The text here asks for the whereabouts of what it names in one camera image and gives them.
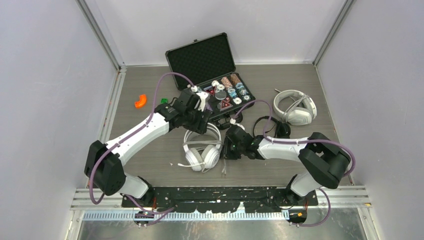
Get black on-ear headphones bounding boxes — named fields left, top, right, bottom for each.
left=251, top=115, right=291, bottom=139

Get small white headphones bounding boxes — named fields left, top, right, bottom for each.
left=177, top=123, right=223, bottom=173

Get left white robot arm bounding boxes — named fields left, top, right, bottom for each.
left=84, top=88, right=212, bottom=207

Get large white gaming headphones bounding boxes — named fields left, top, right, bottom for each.
left=273, top=89, right=318, bottom=126

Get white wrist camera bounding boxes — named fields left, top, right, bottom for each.
left=229, top=118, right=246, bottom=131
left=190, top=85, right=211, bottom=112

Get black poker chip case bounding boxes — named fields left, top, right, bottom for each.
left=165, top=32, right=255, bottom=130

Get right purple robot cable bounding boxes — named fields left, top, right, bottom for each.
left=231, top=99, right=357, bottom=228

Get white aluminium rail strip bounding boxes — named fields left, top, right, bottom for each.
left=82, top=210, right=290, bottom=222

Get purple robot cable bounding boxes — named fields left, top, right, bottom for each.
left=231, top=99, right=357, bottom=228
left=88, top=72, right=196, bottom=227

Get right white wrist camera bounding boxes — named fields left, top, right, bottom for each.
left=229, top=118, right=246, bottom=131

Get orange curved plastic piece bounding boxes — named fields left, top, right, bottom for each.
left=134, top=94, right=147, bottom=109

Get round silver dealer button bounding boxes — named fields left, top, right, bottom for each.
left=214, top=90, right=227, bottom=101

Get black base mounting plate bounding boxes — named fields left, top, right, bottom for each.
left=121, top=186, right=318, bottom=214

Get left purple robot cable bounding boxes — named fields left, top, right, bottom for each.
left=88, top=72, right=196, bottom=227

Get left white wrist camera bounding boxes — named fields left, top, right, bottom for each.
left=190, top=85, right=211, bottom=112

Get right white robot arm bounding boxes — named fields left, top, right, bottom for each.
left=224, top=125, right=354, bottom=205

